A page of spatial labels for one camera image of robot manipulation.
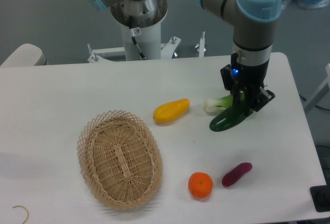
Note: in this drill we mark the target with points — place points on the white chair armrest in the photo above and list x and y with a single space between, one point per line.
26 55

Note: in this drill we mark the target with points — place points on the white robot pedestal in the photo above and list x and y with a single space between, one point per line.
140 26

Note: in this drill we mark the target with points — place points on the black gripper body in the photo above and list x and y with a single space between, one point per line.
237 75

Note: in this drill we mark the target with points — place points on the purple sweet potato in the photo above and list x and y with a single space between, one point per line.
236 174

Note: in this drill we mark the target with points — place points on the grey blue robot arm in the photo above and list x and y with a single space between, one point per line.
254 23

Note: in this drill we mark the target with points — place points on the dark green cucumber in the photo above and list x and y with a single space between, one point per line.
230 116

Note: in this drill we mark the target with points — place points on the woven wicker basket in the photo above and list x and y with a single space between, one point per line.
119 160

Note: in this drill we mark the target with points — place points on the black device at edge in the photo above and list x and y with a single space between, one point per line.
320 197

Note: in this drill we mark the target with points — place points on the white frame at right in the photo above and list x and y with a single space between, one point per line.
318 94

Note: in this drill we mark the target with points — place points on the orange tangerine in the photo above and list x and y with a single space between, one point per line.
200 185

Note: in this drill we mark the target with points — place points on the green bok choy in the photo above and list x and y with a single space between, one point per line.
216 106

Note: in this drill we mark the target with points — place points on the yellow papaya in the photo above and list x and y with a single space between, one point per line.
171 111

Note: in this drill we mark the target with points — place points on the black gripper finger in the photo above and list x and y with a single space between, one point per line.
250 97
236 94

